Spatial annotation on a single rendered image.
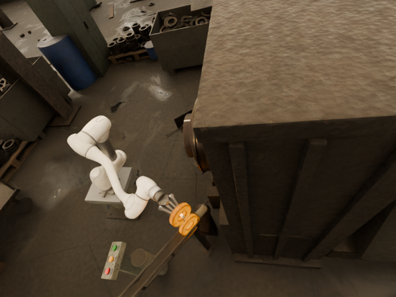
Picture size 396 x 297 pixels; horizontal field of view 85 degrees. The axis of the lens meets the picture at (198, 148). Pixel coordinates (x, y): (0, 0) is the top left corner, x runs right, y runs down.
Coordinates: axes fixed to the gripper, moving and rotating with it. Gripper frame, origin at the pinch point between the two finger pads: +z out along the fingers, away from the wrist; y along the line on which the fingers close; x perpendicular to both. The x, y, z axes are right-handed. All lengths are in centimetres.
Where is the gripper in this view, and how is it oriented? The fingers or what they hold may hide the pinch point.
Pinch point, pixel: (179, 213)
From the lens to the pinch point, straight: 136.6
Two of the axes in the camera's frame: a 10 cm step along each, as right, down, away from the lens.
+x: -2.5, -6.0, -7.6
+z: 7.2, 4.0, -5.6
